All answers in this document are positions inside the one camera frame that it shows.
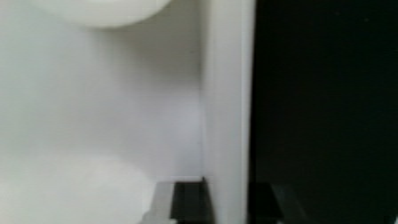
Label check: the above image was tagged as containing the white square tabletop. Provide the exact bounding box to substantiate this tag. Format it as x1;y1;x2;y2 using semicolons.
0;0;255;224

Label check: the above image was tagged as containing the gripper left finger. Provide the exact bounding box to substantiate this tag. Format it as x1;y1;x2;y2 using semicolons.
140;182;204;224

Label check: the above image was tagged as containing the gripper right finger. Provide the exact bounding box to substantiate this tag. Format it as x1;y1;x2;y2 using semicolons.
250;182;309;224

